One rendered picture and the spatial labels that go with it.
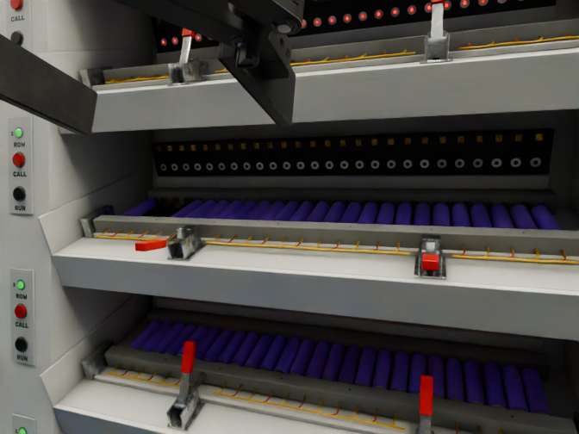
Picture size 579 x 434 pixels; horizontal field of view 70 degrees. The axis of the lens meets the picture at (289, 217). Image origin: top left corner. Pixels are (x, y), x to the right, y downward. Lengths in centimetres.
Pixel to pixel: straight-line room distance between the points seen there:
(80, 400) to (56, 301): 13
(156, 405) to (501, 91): 51
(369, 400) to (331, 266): 16
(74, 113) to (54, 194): 31
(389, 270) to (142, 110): 32
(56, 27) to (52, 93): 36
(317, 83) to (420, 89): 10
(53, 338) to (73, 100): 39
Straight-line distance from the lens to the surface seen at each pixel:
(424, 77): 41
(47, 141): 60
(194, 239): 49
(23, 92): 27
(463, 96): 41
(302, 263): 43
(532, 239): 44
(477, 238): 44
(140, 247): 43
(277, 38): 18
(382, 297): 41
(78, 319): 64
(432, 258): 34
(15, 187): 63
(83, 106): 30
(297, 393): 53
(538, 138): 55
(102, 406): 61
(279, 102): 21
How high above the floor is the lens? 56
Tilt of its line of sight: 2 degrees down
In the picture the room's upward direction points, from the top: 1 degrees clockwise
